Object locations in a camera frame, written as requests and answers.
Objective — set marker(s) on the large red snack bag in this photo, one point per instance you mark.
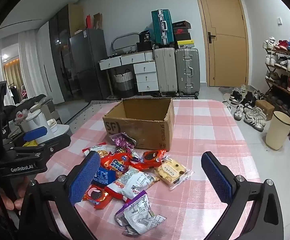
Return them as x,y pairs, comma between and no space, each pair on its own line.
116,166

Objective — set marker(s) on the white red snack bag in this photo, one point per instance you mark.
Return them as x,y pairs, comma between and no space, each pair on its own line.
132,181

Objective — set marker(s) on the blue cookie packet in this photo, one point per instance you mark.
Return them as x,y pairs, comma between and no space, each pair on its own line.
103,176

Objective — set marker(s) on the red cookie packet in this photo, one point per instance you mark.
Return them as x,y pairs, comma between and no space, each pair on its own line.
151,158
97,196

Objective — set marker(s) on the oval mirror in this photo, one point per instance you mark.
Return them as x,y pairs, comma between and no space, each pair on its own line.
125,42

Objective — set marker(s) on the grey refrigerator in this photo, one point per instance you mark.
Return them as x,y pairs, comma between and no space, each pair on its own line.
90,62

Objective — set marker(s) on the wooden door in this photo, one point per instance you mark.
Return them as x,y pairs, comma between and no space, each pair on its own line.
225,55

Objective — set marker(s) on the yellow bag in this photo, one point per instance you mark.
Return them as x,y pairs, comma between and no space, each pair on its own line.
30,143

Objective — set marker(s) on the white side table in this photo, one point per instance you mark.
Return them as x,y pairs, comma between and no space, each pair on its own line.
62,130

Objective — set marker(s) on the dark glass cabinet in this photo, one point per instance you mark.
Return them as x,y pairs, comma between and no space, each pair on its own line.
60,42

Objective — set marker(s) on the yellow cake packet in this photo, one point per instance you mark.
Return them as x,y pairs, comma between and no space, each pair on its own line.
171,172

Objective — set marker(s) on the white curtain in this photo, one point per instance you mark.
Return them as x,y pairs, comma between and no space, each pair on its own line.
27,62

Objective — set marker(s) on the red paper bag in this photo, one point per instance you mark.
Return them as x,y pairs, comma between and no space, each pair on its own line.
88,22

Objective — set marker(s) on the silver suitcase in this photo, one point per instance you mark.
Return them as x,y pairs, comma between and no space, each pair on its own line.
187,72

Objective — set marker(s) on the teal suitcase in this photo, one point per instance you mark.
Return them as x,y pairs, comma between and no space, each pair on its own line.
161,27

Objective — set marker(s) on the beige suitcase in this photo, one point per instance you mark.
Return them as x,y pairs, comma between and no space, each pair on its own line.
165,70

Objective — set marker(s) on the white green snack bag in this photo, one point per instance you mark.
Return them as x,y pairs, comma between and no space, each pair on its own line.
91,149

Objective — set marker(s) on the cream trash bin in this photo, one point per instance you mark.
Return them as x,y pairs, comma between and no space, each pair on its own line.
278,132

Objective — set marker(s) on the white woven basket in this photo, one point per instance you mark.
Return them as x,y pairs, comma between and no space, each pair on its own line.
123,80

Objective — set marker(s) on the white drawer desk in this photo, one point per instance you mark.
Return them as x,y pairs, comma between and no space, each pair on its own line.
146,77

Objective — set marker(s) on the pile of shoes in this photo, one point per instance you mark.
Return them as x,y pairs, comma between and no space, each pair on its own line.
253,116

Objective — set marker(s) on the small brown cardboard box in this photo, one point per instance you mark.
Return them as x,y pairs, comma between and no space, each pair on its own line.
265,108

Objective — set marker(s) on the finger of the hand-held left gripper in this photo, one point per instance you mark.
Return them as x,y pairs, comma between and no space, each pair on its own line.
36,133
51,146

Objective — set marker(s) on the white bucket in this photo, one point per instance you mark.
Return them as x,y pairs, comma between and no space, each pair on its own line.
37,122

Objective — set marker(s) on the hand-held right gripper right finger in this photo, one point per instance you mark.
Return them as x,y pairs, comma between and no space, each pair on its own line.
216,177

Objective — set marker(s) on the pink checkered tablecloth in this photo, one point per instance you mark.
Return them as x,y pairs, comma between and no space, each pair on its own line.
210,135

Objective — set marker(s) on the grey doormat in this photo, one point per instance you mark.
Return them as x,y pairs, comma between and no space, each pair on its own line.
226,92

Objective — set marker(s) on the brown paper bag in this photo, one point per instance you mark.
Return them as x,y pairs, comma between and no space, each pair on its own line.
98,21

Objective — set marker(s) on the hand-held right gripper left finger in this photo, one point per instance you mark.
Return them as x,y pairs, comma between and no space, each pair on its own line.
85,177

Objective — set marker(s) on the white wall switch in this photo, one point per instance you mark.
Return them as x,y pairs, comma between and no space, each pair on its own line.
279,21

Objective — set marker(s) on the purple white snack packet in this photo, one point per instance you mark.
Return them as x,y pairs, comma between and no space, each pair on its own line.
137,212

